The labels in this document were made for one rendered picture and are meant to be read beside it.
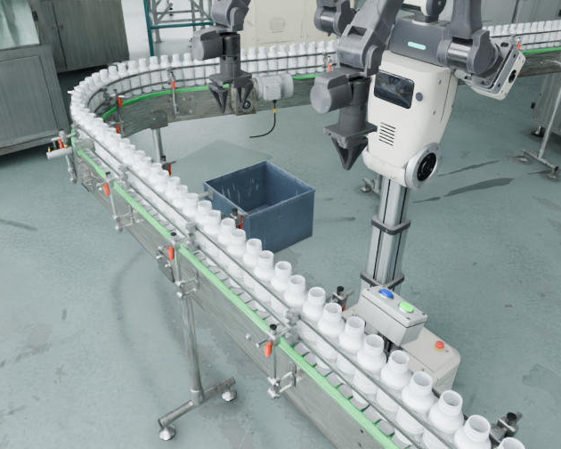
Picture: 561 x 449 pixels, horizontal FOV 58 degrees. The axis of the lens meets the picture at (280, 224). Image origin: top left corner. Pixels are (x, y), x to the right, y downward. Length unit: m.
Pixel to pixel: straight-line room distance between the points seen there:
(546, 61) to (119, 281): 3.19
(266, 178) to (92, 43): 4.63
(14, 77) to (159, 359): 2.58
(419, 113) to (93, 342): 1.95
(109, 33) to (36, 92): 2.35
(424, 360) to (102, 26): 5.36
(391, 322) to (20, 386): 1.93
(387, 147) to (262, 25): 3.84
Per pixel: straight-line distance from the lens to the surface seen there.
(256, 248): 1.27
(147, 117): 2.83
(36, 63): 4.40
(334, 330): 1.12
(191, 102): 2.89
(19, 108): 4.45
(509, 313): 3.05
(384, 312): 1.20
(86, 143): 2.13
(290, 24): 5.44
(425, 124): 1.55
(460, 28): 1.31
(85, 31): 6.52
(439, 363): 2.30
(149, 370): 2.57
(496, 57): 1.42
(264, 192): 2.22
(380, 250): 1.85
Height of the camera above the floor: 1.92
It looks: 34 degrees down
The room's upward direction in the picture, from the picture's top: 1 degrees clockwise
